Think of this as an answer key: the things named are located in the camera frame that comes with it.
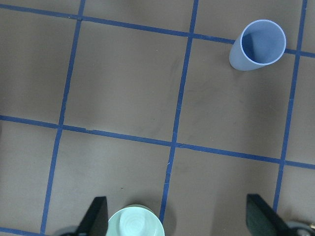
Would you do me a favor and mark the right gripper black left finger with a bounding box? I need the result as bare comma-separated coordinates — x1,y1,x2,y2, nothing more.
76,196,108,236

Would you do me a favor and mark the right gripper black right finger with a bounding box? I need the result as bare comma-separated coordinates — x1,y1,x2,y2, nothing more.
246,194,293,236

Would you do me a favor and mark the blue cup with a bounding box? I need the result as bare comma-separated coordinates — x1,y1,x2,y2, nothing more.
229,19,286,71

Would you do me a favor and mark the mint green bowl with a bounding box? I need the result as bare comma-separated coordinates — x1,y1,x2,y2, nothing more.
106,205,165,236

